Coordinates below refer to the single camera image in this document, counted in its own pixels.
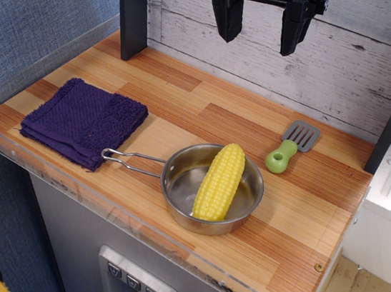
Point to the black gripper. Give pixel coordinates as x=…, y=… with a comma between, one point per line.
x=295, y=19

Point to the purple cloth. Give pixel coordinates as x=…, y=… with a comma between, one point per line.
x=81, y=120

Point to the yellow toy corn cob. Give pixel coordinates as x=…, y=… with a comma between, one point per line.
x=219, y=186

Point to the clear acrylic table guard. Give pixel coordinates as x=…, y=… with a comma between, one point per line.
x=200, y=90

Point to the grey toy fridge cabinet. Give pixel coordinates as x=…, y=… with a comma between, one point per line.
x=100, y=247

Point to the silver dispenser button panel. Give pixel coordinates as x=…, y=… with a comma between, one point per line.
x=119, y=274

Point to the grey spatula green handle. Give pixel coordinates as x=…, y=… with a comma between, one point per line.
x=299, y=137

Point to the dark left frame post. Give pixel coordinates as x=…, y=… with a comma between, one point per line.
x=133, y=27

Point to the steel pot with wire handle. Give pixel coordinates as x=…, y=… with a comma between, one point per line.
x=180, y=180

